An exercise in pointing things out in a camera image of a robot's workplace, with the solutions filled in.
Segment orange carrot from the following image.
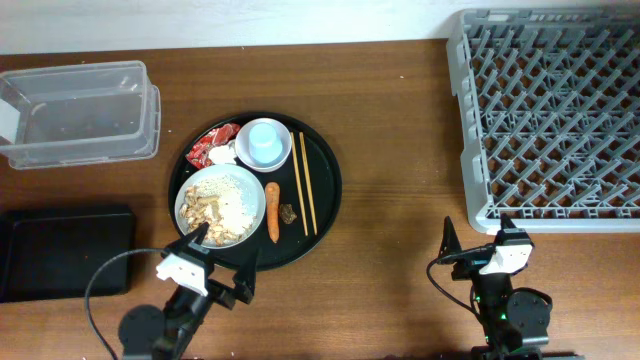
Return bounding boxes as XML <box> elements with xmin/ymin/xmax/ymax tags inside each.
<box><xmin>265</xmin><ymin>182</ymin><xmax>280</xmax><ymax>243</ymax></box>

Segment red snack wrapper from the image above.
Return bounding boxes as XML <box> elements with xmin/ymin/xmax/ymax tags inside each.
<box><xmin>185</xmin><ymin>123</ymin><xmax>241</xmax><ymax>169</ymax></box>

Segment left wooden chopstick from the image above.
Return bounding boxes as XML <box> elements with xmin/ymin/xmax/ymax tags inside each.
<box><xmin>289</xmin><ymin>132</ymin><xmax>309</xmax><ymax>237</ymax></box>

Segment black rectangular bin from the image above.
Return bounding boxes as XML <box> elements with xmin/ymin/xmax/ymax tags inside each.
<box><xmin>1</xmin><ymin>205</ymin><xmax>136</xmax><ymax>303</ymax></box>

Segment pink white bowl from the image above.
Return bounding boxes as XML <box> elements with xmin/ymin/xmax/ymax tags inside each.
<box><xmin>235</xmin><ymin>118</ymin><xmax>291</xmax><ymax>173</ymax></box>

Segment wooden chopstick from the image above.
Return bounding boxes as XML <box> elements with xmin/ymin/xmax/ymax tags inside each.
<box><xmin>298</xmin><ymin>132</ymin><xmax>318</xmax><ymax>235</ymax></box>
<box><xmin>289</xmin><ymin>132</ymin><xmax>309</xmax><ymax>237</ymax></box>

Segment clear plastic bin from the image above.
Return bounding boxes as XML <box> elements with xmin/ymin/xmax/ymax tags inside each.
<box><xmin>1</xmin><ymin>61</ymin><xmax>161</xmax><ymax>170</ymax></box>

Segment rice and food scraps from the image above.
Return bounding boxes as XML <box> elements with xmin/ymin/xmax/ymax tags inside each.
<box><xmin>178</xmin><ymin>175</ymin><xmax>257</xmax><ymax>248</ymax></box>

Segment round black tray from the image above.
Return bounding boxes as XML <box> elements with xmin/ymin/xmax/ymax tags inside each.
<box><xmin>168</xmin><ymin>111</ymin><xmax>342</xmax><ymax>271</ymax></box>

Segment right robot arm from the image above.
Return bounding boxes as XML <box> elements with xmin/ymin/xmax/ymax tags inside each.
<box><xmin>426</xmin><ymin>214</ymin><xmax>579</xmax><ymax>360</ymax></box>

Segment right wooden chopstick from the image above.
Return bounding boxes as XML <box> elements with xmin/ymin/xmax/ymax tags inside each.
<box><xmin>298</xmin><ymin>132</ymin><xmax>318</xmax><ymax>235</ymax></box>

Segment brown food chunk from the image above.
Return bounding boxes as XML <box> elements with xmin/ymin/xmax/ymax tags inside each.
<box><xmin>278</xmin><ymin>204</ymin><xmax>297</xmax><ymax>225</ymax></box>

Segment grey plate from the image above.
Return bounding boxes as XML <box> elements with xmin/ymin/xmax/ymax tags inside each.
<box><xmin>173</xmin><ymin>164</ymin><xmax>266</xmax><ymax>250</ymax></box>

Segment light blue cup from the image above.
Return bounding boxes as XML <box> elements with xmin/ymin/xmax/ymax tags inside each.
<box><xmin>249</xmin><ymin>123</ymin><xmax>282</xmax><ymax>165</ymax></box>

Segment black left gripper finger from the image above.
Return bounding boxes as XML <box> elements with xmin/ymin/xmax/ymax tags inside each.
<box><xmin>164</xmin><ymin>222</ymin><xmax>209</xmax><ymax>256</ymax></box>
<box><xmin>233</xmin><ymin>249</ymin><xmax>260</xmax><ymax>304</ymax></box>

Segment grey dishwasher rack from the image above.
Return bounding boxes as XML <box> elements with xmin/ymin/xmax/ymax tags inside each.
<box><xmin>446</xmin><ymin>5</ymin><xmax>639</xmax><ymax>234</ymax></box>

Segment white label on bin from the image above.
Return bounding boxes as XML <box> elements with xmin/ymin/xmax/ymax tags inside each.
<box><xmin>0</xmin><ymin>100</ymin><xmax>20</xmax><ymax>144</ymax></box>

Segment crumpled white tissue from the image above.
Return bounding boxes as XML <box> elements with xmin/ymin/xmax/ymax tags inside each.
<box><xmin>208</xmin><ymin>141</ymin><xmax>237</xmax><ymax>165</ymax></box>

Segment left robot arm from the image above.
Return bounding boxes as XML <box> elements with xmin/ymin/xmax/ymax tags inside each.
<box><xmin>118</xmin><ymin>224</ymin><xmax>260</xmax><ymax>359</ymax></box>

